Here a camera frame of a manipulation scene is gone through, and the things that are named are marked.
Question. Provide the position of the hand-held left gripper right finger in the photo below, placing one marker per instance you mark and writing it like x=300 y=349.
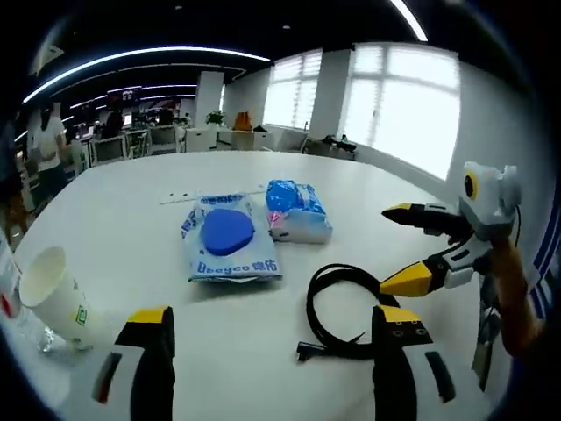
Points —
x=394 y=368

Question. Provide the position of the wet wipes packet blue lid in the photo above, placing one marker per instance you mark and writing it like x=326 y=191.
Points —
x=228 y=232

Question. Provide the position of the white power strip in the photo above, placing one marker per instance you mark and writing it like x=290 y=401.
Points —
x=179 y=197

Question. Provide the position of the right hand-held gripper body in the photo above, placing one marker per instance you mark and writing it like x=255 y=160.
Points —
x=488 y=201

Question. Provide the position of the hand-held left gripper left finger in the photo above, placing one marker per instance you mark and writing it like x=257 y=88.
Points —
x=149 y=364

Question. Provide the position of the white office chair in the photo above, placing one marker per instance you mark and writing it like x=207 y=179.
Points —
x=109 y=149
x=163 y=139

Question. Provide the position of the orange bag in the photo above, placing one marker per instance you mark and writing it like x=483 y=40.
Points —
x=242 y=122

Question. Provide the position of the potted green plant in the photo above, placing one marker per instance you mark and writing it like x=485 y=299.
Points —
x=215 y=118

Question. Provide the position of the white table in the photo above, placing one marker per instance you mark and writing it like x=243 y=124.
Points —
x=131 y=245

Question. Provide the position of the white paper cup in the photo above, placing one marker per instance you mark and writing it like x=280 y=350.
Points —
x=57 y=298

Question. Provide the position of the teal dark object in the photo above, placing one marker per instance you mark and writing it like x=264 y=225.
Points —
x=339 y=142

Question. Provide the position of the clear plastic water bottle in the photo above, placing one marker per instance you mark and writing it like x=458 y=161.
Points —
x=26 y=326

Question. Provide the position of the person's right hand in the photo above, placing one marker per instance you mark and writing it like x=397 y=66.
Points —
x=508 y=276

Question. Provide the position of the blue tissue pack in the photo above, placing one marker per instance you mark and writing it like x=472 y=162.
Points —
x=298 y=210

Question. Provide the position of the hanging display screen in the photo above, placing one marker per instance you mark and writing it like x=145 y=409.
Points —
x=124 y=94

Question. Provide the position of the bright ceiling light strip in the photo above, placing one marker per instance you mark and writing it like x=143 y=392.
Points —
x=407 y=19

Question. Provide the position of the hanging grey tag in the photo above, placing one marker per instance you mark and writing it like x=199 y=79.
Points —
x=484 y=351

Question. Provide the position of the long curved ceiling light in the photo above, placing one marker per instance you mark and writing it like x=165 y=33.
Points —
x=175 y=49

